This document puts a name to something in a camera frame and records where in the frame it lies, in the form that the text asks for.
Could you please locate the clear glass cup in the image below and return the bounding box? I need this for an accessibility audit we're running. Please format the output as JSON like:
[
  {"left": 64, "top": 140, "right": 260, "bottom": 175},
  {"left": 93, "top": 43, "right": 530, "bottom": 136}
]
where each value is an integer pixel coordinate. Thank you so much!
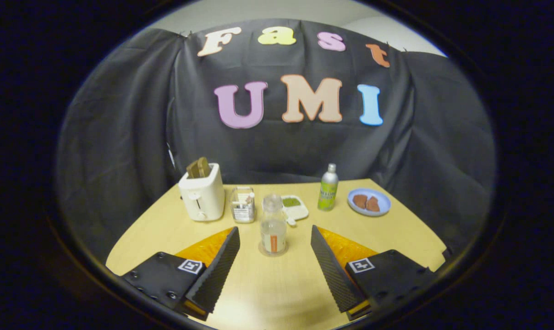
[{"left": 230, "top": 187, "right": 256, "bottom": 224}]

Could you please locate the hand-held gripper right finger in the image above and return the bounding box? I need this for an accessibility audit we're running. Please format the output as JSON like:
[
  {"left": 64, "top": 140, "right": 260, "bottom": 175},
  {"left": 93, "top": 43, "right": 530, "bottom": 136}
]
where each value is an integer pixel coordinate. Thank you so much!
[{"left": 310, "top": 225, "right": 438, "bottom": 321}]

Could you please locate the white dish with green pad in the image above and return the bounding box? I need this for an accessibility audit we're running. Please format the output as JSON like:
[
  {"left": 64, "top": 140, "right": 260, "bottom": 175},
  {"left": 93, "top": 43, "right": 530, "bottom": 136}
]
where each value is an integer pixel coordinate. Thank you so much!
[{"left": 280, "top": 195, "right": 309, "bottom": 227}]

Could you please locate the blue plate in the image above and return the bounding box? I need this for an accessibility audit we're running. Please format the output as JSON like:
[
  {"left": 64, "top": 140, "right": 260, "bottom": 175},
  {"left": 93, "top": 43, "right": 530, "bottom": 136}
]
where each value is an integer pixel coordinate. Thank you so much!
[{"left": 347, "top": 188, "right": 392, "bottom": 217}]

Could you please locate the white toaster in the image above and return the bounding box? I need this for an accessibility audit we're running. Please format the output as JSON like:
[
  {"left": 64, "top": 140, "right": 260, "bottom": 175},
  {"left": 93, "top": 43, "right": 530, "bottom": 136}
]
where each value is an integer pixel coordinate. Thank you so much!
[{"left": 178, "top": 163, "right": 226, "bottom": 222}]

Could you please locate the green bottle with silver cap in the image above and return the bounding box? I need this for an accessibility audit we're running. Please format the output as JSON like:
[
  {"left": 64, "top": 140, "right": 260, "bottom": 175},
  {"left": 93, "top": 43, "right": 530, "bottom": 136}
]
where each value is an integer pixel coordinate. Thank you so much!
[{"left": 318, "top": 163, "right": 339, "bottom": 212}]

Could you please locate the clear bottle with orange label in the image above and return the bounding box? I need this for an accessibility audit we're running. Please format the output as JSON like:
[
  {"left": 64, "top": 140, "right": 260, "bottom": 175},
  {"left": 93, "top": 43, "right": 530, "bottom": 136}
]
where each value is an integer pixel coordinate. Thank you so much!
[{"left": 260, "top": 193, "right": 288, "bottom": 255}]

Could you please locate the black backdrop cloth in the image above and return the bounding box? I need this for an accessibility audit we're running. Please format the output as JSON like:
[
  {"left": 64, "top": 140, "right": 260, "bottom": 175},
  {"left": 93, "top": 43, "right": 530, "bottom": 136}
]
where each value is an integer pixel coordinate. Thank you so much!
[{"left": 57, "top": 18, "right": 496, "bottom": 264}]

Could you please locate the wooden table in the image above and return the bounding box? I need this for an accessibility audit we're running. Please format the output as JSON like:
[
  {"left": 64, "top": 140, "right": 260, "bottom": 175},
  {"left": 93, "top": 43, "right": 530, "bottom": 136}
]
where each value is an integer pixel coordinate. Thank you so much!
[{"left": 105, "top": 179, "right": 448, "bottom": 330}]

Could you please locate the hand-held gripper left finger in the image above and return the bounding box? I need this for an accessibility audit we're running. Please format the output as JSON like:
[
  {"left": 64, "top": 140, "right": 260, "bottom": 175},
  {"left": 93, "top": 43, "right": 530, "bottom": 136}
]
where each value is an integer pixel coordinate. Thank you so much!
[{"left": 120, "top": 226, "right": 241, "bottom": 321}]

